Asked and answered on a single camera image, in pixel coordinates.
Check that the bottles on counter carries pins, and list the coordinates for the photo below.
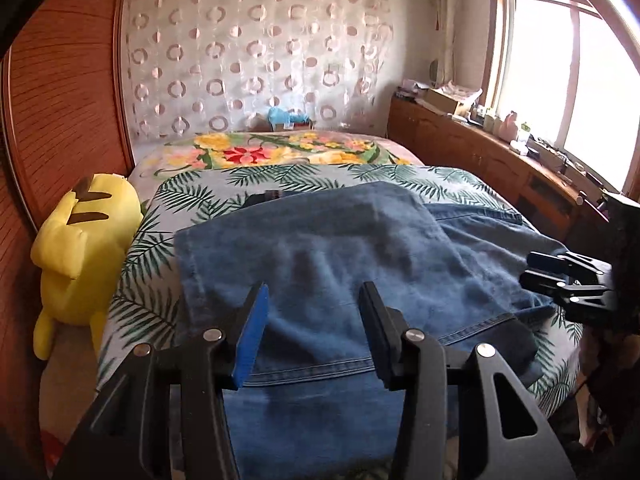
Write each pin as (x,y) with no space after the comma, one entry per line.
(511,126)

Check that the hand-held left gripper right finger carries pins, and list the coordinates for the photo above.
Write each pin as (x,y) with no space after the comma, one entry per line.
(377,335)

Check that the leaf print bedsheet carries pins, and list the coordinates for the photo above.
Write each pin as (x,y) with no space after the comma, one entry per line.
(200,195)

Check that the white bottles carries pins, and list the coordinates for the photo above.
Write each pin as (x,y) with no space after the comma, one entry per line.
(492,123)

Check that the wooden framed window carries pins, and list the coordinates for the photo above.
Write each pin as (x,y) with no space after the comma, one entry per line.
(540,60)

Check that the yellow plush toy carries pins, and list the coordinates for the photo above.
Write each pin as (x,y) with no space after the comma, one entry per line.
(85,240)

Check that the blue plastic bag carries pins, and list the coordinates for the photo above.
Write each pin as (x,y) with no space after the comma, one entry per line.
(285,116)

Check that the beige patterned window drape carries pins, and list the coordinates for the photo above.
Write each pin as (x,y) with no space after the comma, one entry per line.
(445,20)

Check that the brown cardboard box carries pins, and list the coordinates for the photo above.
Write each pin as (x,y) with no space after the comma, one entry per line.
(442,102)

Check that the dark wooden chair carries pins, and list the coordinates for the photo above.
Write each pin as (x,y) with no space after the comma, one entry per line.
(587,220)

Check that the blue denim pants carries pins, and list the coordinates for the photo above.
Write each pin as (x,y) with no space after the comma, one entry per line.
(325,260)

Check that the green capped bottle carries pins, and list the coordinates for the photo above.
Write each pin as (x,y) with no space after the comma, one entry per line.
(524,134)

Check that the floral blanket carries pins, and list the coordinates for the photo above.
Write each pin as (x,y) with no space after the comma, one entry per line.
(240,152)

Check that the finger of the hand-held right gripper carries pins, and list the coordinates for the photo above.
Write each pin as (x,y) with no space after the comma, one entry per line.
(570,266)
(585,300)

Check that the wooden cabinet row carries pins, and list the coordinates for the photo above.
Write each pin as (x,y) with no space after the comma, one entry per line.
(450,145)

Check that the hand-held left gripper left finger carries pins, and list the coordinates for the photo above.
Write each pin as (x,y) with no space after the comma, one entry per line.
(250,340)

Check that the circle pattern sheer curtain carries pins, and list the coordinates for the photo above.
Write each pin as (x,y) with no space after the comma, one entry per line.
(250,50)

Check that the slatted wooden wardrobe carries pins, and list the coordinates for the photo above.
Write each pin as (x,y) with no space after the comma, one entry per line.
(60,85)

